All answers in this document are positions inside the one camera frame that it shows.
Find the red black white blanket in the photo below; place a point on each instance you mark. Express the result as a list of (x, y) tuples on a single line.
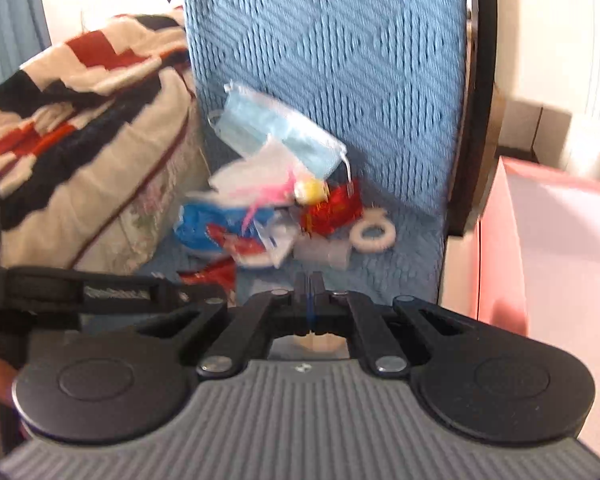
[(110, 101)]

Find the dark wooden sofa frame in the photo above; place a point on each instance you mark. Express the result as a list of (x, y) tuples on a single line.
[(474, 148)]

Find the red foil tea packet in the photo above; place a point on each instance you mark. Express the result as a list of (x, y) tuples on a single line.
[(344, 206)]

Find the dark red foil packet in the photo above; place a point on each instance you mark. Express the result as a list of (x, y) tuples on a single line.
[(220, 272)]

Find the white crumpled tissue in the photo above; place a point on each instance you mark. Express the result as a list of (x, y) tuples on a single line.
[(241, 182)]

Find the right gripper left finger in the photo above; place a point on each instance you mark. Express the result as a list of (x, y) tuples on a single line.
[(253, 327)]

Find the blue tissue pack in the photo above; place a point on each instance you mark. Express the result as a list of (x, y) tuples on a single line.
[(256, 238)]

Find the clear plastic cup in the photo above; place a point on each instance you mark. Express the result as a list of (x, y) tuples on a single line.
[(320, 250)]

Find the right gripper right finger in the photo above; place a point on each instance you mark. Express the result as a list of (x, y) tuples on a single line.
[(354, 316)]

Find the blue textured sofa cover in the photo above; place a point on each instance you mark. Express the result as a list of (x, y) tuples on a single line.
[(386, 77)]

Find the blue surgical face mask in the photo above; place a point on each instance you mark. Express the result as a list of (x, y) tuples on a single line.
[(250, 118)]

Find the pink storage box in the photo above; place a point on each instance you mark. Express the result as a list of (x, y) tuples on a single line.
[(539, 264)]

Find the pink feather toy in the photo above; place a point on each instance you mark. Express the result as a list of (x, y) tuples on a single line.
[(303, 190)]

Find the floral cream pillow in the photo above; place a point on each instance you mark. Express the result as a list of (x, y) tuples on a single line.
[(102, 198)]

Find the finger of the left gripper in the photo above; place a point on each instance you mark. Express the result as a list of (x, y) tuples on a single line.
[(30, 290)]

